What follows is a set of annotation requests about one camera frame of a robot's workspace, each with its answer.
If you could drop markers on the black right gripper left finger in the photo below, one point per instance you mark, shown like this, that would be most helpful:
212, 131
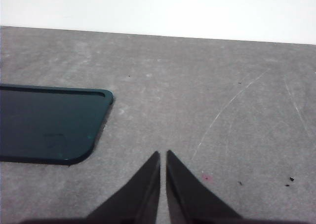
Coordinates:
135, 199

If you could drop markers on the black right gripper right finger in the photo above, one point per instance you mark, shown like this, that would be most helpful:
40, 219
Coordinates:
195, 201

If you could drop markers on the dark green rectangular tray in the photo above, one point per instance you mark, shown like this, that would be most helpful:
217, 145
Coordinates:
49, 125

